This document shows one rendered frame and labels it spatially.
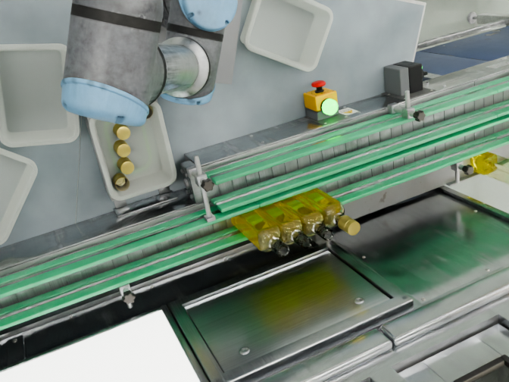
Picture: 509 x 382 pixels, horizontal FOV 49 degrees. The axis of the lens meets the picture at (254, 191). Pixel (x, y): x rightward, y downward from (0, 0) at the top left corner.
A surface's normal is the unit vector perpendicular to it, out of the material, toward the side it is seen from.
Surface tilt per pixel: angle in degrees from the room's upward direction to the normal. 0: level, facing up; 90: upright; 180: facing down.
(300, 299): 90
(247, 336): 90
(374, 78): 0
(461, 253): 90
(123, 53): 3
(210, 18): 7
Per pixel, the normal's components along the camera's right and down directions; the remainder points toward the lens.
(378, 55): 0.40, 0.31
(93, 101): -0.02, 0.30
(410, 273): -0.16, -0.91
